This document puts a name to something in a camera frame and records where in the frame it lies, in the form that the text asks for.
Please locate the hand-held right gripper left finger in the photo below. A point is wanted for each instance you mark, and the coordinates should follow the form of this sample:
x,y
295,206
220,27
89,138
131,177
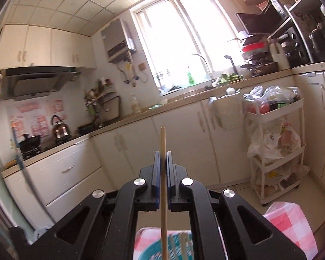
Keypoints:
x,y
158,184

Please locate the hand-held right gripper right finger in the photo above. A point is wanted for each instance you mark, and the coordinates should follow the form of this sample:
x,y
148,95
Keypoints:
x,y
170,184

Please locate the wooden chopstick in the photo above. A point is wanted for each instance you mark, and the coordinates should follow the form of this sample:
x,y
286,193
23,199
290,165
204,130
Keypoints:
x,y
163,222
184,245

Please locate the teal plastic basket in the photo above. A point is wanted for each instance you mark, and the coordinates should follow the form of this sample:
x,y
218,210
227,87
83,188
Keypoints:
x,y
151,250

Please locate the cream lower sink cabinets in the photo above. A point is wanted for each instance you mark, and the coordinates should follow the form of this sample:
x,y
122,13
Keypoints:
x,y
178,130

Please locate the clear soap bottle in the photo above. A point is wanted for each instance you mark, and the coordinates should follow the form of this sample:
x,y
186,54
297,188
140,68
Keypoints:
x,y
135,105

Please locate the black rectangular pan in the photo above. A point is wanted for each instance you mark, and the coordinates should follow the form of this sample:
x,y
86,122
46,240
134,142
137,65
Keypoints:
x,y
86,128

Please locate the hanging clear plastic bag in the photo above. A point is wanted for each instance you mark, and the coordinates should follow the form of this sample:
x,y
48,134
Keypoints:
x,y
226,111

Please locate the cream drawer cabinet under stove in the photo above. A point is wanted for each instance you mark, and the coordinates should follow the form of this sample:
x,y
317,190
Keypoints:
x,y
65,173

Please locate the green dish soap bottle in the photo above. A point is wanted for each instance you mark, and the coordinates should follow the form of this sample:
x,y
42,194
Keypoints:
x,y
191,78

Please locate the steel stovetop kettle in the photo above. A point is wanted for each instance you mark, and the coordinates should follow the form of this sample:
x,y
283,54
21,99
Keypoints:
x,y
61,130

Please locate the gas stove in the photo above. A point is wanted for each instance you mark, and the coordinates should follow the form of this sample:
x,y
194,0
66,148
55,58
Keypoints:
x,y
43,150

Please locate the green leafy vegetables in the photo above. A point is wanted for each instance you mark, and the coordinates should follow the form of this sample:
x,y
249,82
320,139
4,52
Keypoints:
x,y
228,78

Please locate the white plastic bag red print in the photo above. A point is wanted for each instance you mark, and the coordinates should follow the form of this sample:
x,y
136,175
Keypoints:
x,y
284,140

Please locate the chrome sink faucet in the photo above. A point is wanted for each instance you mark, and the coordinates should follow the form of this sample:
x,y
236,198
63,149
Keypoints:
x,y
205,62

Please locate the red checkered tablecloth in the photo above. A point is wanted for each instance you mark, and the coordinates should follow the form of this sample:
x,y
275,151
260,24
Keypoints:
x,y
292,222

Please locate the white kitchen trolley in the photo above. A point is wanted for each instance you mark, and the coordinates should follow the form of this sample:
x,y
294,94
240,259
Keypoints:
x,y
276,108

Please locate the black cooking pot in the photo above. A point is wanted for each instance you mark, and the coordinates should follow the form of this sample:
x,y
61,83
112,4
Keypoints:
x,y
29,142

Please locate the black sink faucet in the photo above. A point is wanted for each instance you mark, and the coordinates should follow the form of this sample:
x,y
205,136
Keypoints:
x,y
231,63

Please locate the grey water heater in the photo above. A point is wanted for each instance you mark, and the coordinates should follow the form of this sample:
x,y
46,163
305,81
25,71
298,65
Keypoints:
x,y
119,40

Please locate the kitchen window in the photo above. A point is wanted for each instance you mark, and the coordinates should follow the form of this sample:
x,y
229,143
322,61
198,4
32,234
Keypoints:
x,y
178,32

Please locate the grey range hood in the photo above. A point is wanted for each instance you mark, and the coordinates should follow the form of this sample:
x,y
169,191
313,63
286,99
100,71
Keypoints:
x,y
35,84

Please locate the red bowl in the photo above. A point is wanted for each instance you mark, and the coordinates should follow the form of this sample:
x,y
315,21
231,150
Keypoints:
x,y
254,47

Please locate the cream lower cabinets under rack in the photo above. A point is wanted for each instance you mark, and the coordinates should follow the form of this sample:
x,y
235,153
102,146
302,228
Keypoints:
x,y
317,108

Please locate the white plastic jug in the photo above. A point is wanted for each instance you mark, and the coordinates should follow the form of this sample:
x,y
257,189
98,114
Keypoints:
x,y
280,57

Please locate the cream upper cabinets over hood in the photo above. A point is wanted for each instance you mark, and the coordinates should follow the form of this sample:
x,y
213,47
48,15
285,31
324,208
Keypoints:
x,y
43,46

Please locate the black flat tray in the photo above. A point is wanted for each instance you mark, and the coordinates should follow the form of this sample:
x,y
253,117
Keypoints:
x,y
254,21

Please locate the black toaster oven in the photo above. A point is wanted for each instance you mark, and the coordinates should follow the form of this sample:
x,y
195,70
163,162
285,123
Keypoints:
x,y
291,46

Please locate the steel stock pot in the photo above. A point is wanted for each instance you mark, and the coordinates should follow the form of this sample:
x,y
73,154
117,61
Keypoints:
x,y
322,42

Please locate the metal appliance rack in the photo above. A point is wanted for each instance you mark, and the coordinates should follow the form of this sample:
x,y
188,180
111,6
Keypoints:
x,y
300,19

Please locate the wall spice rack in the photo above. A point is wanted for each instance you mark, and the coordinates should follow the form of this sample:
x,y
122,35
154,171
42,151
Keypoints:
x,y
103,100

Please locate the red patterned wall stickers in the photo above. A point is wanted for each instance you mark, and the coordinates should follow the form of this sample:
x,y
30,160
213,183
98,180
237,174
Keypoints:
x,y
40,119

